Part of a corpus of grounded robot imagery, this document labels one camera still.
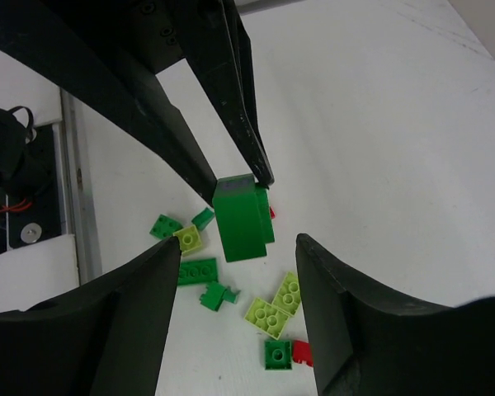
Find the green lego brick bottom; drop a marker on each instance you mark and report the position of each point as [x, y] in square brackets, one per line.
[165, 227]

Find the green lego piece studded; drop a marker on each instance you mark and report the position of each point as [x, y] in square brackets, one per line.
[215, 294]

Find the lime lego brick lower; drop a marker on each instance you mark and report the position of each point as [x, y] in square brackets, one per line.
[267, 318]

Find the lime lego brick upper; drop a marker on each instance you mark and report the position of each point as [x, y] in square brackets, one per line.
[288, 298]

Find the small dark green lego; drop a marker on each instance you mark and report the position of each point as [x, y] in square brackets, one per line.
[202, 220]

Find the small lime lego brick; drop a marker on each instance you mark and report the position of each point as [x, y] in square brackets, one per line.
[189, 240]

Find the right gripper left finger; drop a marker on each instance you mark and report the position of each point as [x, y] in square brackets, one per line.
[106, 337]

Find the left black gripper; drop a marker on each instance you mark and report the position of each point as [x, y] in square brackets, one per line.
[106, 54]

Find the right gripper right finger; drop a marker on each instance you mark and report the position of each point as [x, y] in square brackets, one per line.
[369, 339]

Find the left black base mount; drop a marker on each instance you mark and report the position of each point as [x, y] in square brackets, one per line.
[30, 201]

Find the small red lego brick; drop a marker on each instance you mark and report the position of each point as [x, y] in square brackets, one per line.
[301, 353]

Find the long green lego brick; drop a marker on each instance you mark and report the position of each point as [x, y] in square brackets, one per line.
[197, 272]

